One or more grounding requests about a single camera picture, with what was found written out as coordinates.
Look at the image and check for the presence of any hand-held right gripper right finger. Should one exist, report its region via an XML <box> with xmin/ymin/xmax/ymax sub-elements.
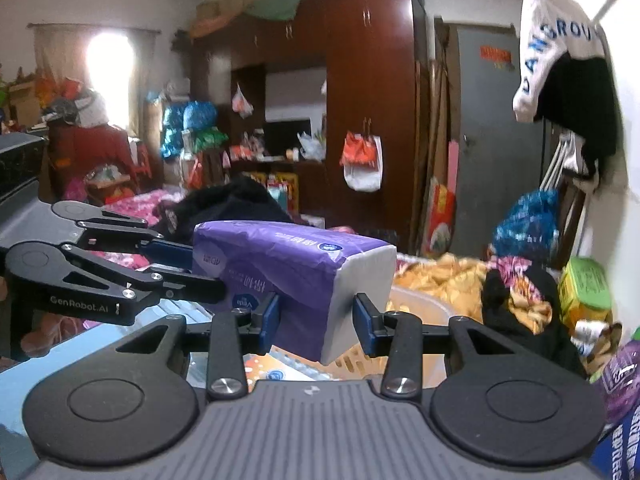
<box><xmin>351</xmin><ymin>292</ymin><xmax>506</xmax><ymax>397</ymax></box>

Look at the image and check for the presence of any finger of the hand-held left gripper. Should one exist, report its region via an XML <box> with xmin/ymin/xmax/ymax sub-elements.
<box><xmin>62</xmin><ymin>245</ymin><xmax>227</xmax><ymax>311</ymax></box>
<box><xmin>75</xmin><ymin>212</ymin><xmax>195</xmax><ymax>275</ymax></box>

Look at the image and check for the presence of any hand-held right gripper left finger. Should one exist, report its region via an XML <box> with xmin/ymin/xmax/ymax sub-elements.
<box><xmin>115</xmin><ymin>292</ymin><xmax>281</xmax><ymax>402</ymax></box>

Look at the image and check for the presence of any purple tissue pack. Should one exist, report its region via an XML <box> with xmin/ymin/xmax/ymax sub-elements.
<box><xmin>191</xmin><ymin>220</ymin><xmax>398</xmax><ymax>366</ymax></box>

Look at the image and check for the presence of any white and blue printed packet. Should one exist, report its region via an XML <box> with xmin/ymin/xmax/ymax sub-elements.
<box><xmin>187</xmin><ymin>349</ymin><xmax>332</xmax><ymax>392</ymax></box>

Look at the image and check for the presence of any beige plastic basket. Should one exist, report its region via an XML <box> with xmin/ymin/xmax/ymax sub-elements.
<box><xmin>320</xmin><ymin>285</ymin><xmax>452</xmax><ymax>392</ymax></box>

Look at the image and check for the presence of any pink floral bedsheet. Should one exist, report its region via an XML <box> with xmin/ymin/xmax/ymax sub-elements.
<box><xmin>101</xmin><ymin>187</ymin><xmax>187</xmax><ymax>272</ymax></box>

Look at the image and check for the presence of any black clothing pile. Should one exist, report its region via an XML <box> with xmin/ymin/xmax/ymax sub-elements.
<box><xmin>154</xmin><ymin>175</ymin><xmax>297</xmax><ymax>249</ymax></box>

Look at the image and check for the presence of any yellow blanket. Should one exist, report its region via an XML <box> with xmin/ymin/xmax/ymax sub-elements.
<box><xmin>394</xmin><ymin>254</ymin><xmax>492</xmax><ymax>324</ymax></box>

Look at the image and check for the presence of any red cloth covered chair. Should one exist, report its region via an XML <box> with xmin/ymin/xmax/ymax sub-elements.
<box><xmin>46</xmin><ymin>124</ymin><xmax>152</xmax><ymax>202</ymax></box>

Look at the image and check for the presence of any green plastic bag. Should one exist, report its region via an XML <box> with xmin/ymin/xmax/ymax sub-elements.
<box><xmin>192</xmin><ymin>129</ymin><xmax>229</xmax><ymax>152</ymax></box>

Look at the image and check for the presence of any red printed bag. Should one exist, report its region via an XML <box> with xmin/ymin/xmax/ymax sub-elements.
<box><xmin>421</xmin><ymin>179</ymin><xmax>459</xmax><ymax>259</ymax></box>

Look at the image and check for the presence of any blue plastic bag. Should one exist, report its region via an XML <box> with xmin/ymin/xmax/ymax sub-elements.
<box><xmin>160</xmin><ymin>101</ymin><xmax>219</xmax><ymax>159</ymax></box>
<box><xmin>492</xmin><ymin>189</ymin><xmax>561</xmax><ymax>262</ymax></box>

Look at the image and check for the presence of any black floral cloth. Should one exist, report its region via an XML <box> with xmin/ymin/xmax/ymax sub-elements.
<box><xmin>481</xmin><ymin>256</ymin><xmax>587</xmax><ymax>377</ymax></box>

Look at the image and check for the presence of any red and white hanging bag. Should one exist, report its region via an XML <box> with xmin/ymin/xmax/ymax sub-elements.
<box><xmin>340</xmin><ymin>130</ymin><xmax>384</xmax><ymax>192</ymax></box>

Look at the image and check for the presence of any black television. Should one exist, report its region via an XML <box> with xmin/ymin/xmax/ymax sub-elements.
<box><xmin>262</xmin><ymin>118</ymin><xmax>312</xmax><ymax>154</ymax></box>

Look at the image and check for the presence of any beige window curtain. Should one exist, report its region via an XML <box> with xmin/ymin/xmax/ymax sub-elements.
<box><xmin>29</xmin><ymin>23</ymin><xmax>162</xmax><ymax>137</ymax></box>

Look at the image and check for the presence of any red and white plastic bag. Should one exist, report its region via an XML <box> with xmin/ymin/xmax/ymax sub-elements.
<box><xmin>231</xmin><ymin>83</ymin><xmax>255</xmax><ymax>119</ymax></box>

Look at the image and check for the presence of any green box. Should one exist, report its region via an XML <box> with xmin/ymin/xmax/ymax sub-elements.
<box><xmin>556</xmin><ymin>257</ymin><xmax>614</xmax><ymax>332</ymax></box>

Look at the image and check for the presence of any grey door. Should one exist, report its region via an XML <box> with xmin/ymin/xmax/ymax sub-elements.
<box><xmin>444</xmin><ymin>24</ymin><xmax>551</xmax><ymax>261</ymax></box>

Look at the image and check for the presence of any brown wooden wardrobe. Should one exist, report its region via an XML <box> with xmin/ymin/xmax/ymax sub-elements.
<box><xmin>190</xmin><ymin>0</ymin><xmax>432</xmax><ymax>257</ymax></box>

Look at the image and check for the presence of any purple plastic packet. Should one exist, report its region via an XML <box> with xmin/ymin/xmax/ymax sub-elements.
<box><xmin>594</xmin><ymin>329</ymin><xmax>640</xmax><ymax>427</ymax></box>

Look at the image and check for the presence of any white cloth bag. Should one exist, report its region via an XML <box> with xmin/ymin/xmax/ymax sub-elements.
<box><xmin>541</xmin><ymin>131</ymin><xmax>601</xmax><ymax>196</ymax></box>

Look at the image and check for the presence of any green cloth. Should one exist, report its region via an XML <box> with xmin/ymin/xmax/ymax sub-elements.
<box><xmin>244</xmin><ymin>0</ymin><xmax>307</xmax><ymax>22</ymax></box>

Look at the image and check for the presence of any red door sign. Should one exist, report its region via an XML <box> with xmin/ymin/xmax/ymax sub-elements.
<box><xmin>479</xmin><ymin>45</ymin><xmax>514</xmax><ymax>69</ymax></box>

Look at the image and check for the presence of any black hanging garment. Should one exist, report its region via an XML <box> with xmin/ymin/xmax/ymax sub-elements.
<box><xmin>535</xmin><ymin>52</ymin><xmax>618</xmax><ymax>181</ymax></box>

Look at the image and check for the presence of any white cloth with blue letters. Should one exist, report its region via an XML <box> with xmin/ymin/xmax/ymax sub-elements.
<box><xmin>512</xmin><ymin>0</ymin><xmax>608</xmax><ymax>123</ymax></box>

